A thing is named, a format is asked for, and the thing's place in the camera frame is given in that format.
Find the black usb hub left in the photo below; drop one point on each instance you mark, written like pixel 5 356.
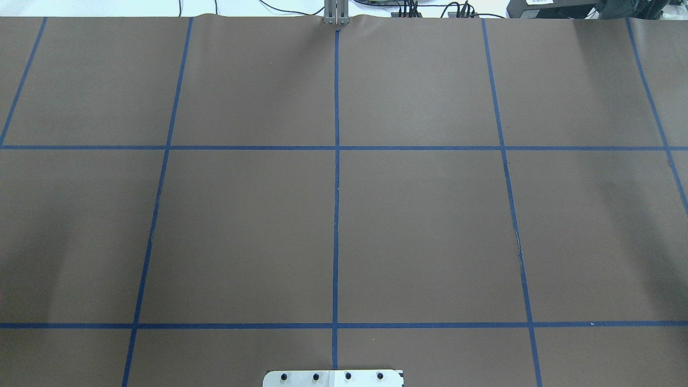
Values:
pixel 406 13

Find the black usb hub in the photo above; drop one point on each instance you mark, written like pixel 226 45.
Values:
pixel 406 13
pixel 465 11

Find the black usb hub right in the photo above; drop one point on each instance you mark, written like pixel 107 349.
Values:
pixel 465 11

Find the black device top right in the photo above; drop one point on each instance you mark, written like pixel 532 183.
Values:
pixel 649 10

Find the aluminium frame post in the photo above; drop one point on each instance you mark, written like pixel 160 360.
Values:
pixel 336 12

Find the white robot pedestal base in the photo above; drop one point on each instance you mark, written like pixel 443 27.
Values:
pixel 333 378

